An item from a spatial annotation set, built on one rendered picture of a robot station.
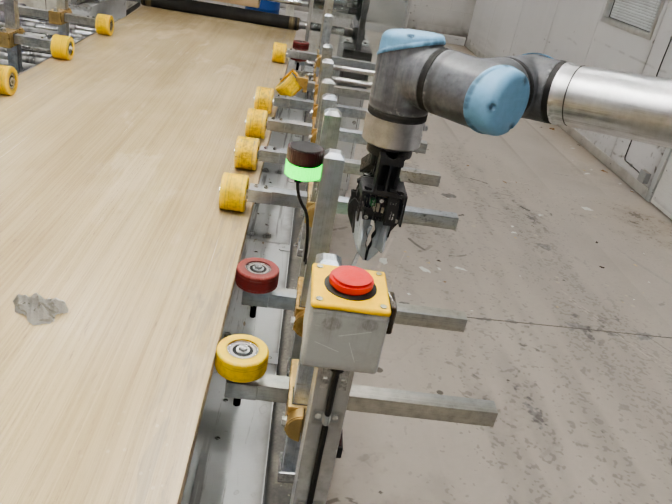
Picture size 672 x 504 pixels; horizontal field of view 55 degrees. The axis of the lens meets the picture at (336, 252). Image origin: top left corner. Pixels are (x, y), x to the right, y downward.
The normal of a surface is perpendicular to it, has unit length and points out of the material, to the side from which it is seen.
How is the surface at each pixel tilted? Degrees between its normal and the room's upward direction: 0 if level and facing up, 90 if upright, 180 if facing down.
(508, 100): 90
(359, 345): 90
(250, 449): 0
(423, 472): 0
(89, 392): 0
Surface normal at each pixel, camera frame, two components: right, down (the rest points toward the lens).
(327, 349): 0.01, 0.47
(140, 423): 0.16, -0.87
